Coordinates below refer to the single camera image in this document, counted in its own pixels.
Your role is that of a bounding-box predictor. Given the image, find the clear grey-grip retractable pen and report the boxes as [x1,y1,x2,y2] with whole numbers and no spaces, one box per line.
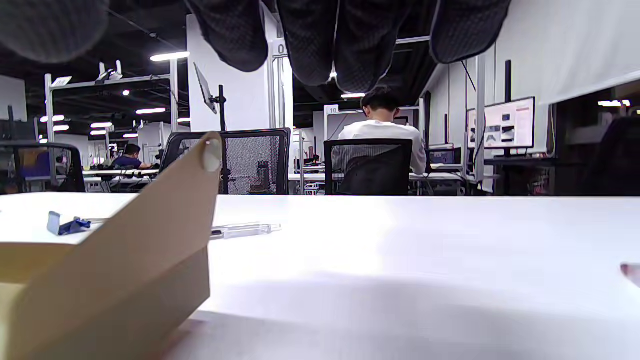
[210,222,282,241]

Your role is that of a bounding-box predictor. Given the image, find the black mesh office chair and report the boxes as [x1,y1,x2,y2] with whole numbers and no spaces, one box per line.
[0,141,86,195]

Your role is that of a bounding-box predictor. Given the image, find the computer monitor lit screen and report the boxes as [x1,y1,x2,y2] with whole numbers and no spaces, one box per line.
[466,96,536,151]

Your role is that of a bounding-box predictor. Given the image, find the person's right hand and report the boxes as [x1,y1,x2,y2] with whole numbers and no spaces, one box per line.
[0,0,512,94]

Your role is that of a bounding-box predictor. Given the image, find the blue binder clip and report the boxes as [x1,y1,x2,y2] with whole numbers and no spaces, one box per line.
[47,211,108,236]

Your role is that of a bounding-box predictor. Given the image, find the black swivel office chair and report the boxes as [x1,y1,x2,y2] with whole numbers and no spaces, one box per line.
[324,138,414,196]

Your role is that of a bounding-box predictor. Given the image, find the white metal frame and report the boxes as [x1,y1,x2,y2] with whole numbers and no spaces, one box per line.
[44,60,180,146]

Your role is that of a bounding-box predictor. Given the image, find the beige pull-out pencil case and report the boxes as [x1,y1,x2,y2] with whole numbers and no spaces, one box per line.
[0,131,223,360]

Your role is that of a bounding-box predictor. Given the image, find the monitor on black arm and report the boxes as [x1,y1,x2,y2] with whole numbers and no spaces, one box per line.
[193,62,228,132]

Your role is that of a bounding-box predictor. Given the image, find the ceiling strip lights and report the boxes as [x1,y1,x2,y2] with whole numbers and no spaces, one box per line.
[39,50,193,141]

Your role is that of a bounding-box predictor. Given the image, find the black mesh-back chair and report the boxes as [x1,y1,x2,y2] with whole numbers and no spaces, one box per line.
[159,128,292,196]

